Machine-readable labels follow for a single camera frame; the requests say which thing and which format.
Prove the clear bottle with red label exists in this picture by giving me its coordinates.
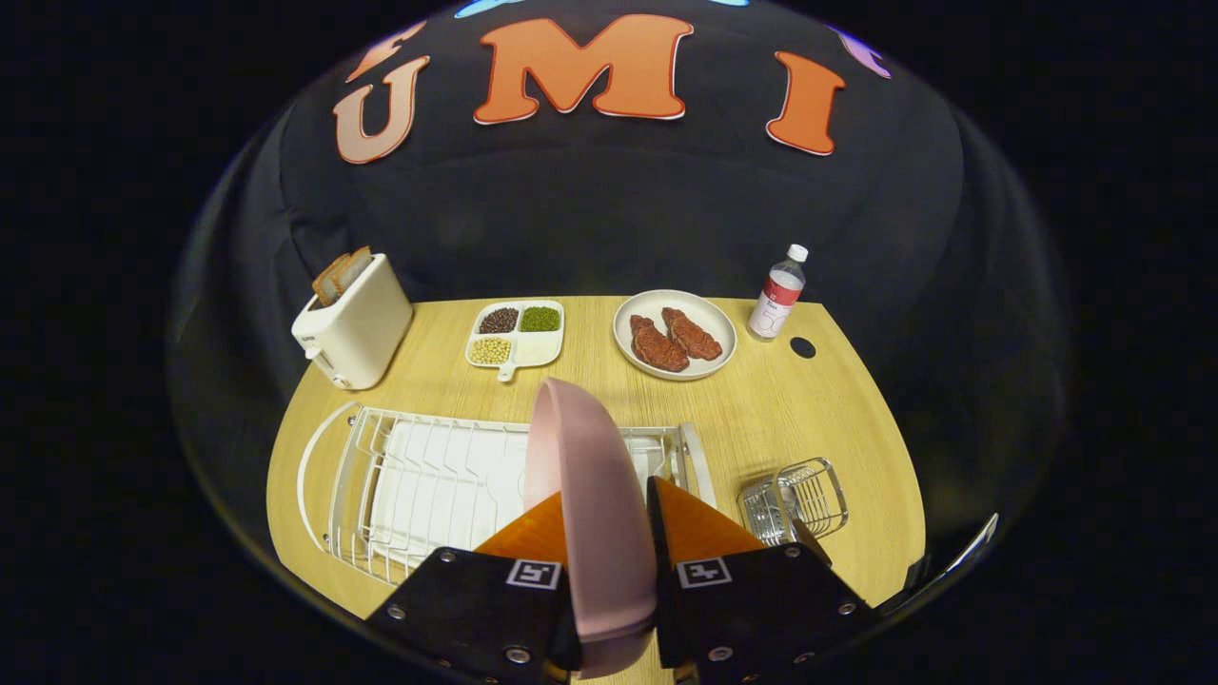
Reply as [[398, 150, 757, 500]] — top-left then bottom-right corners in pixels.
[[747, 244, 810, 342]]

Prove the white divided dish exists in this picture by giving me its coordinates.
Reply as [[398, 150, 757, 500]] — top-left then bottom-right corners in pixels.
[[464, 300, 566, 383]]

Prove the pink plate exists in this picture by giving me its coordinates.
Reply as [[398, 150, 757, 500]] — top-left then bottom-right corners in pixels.
[[523, 378, 659, 680]]

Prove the white toaster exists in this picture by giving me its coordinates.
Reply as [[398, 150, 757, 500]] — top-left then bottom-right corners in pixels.
[[291, 252, 415, 391]]

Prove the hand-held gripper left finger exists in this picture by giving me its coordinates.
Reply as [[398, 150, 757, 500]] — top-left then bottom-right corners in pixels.
[[366, 490, 583, 685]]

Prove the metal wire basket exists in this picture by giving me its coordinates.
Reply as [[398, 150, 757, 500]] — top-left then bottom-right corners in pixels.
[[738, 458, 850, 548]]

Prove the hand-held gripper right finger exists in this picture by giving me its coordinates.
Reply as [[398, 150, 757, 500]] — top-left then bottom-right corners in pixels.
[[647, 476, 881, 685]]

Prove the red steak piece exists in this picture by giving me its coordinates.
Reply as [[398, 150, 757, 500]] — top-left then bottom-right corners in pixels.
[[661, 306, 724, 362], [630, 315, 691, 373]]

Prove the black backdrop cloth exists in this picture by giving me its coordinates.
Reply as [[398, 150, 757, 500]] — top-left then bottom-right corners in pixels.
[[167, 0, 1076, 572]]

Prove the white wire dish rack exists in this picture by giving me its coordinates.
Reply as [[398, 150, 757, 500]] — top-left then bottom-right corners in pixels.
[[326, 404, 719, 586]]

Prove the cream round plate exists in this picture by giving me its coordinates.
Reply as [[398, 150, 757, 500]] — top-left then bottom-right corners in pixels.
[[613, 289, 738, 382]]

